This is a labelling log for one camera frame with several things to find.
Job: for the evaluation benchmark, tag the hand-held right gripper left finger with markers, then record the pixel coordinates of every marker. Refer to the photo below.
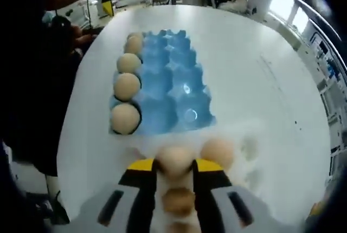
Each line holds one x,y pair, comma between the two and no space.
141,187

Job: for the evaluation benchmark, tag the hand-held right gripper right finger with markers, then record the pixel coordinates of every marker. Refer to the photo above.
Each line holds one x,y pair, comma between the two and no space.
211,187

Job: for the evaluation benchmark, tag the single brown egg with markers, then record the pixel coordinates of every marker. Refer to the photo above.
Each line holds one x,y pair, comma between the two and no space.
179,200
126,86
126,119
174,162
128,63
134,35
217,151
134,44

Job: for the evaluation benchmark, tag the blue egg tray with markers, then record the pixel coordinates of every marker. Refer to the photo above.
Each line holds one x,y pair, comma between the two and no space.
173,81

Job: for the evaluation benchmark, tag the white foam egg holder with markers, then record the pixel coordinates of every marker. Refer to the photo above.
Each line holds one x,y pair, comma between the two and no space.
245,160

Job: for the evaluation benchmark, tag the person's bare leg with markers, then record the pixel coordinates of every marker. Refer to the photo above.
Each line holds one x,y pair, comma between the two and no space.
52,185

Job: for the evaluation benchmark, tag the person in black clothes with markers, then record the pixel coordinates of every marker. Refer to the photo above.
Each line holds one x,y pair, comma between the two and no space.
32,94

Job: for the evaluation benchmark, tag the wall display board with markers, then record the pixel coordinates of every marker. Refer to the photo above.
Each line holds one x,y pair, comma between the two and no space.
328,65

